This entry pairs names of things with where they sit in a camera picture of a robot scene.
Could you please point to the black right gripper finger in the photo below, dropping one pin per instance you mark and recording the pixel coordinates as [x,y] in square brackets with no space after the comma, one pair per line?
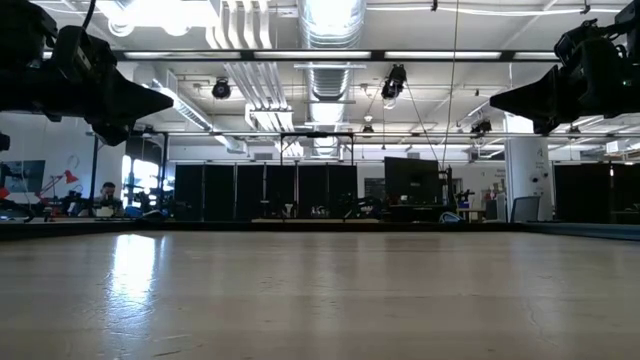
[540,90]
[542,110]

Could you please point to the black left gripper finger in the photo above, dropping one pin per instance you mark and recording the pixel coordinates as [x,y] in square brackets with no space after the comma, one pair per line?
[130,92]
[127,115]

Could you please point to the black background robot arm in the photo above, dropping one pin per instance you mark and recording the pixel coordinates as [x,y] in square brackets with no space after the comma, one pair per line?
[15,207]

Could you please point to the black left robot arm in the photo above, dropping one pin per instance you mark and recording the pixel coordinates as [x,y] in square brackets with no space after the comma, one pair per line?
[20,30]

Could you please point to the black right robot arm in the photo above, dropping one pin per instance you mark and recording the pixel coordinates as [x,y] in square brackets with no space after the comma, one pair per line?
[632,12]

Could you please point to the small black ceiling lamp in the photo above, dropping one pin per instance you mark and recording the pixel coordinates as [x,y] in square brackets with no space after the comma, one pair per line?
[573,129]
[367,129]

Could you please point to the white round column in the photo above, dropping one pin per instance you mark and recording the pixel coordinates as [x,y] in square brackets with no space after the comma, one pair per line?
[520,165]

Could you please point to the black ceiling spot lamp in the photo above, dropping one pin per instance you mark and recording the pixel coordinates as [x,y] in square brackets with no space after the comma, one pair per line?
[482,126]
[221,90]

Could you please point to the person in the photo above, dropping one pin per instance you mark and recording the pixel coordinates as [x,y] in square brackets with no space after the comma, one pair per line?
[107,191]

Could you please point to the red desk lamp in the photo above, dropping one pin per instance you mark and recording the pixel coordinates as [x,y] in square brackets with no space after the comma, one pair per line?
[70,177]

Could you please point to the black partition panel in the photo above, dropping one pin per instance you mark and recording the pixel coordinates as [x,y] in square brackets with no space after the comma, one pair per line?
[627,195]
[189,192]
[312,185]
[250,192]
[580,195]
[219,192]
[342,182]
[280,192]

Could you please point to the grey office chair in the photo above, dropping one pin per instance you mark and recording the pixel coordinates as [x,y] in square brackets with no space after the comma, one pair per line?
[525,209]

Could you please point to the black overhead crossbar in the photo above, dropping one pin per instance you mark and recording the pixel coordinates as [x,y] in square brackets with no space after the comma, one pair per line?
[247,55]

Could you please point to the white ceiling pipe bundle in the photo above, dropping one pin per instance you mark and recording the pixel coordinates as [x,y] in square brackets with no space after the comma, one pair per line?
[260,85]

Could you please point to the blue and white helmet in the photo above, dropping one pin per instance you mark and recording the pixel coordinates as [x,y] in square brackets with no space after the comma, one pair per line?
[450,217]

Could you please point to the black hanging spot lamp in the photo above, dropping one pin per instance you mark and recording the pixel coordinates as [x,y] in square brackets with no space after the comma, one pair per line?
[393,82]

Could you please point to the black computer monitor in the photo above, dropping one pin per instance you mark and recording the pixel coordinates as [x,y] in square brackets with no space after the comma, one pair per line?
[412,180]

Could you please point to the dark notice board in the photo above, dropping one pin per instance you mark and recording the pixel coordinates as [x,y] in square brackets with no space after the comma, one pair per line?
[374,190]

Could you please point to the black metal stand frame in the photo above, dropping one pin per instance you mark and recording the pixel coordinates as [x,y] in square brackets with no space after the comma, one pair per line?
[94,170]

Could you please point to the white rectangular air duct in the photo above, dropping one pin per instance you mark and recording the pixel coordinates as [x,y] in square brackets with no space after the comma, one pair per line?
[195,116]

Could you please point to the dark wall screen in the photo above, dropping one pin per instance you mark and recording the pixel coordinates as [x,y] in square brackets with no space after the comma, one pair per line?
[27,172]

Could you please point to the black aluminium table frame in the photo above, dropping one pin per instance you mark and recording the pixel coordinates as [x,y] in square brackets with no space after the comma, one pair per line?
[225,226]

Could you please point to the silver ceiling ventilation duct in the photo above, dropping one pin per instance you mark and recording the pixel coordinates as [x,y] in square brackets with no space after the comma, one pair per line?
[330,80]

